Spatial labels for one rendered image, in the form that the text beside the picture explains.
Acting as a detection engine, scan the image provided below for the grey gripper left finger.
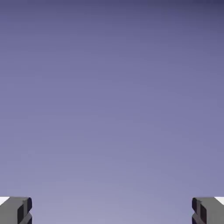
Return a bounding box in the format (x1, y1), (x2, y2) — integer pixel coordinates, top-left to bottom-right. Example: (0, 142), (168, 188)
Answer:
(0, 196), (33, 224)

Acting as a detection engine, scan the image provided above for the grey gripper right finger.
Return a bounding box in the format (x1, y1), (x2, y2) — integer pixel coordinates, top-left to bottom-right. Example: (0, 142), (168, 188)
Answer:
(192, 196), (224, 224)

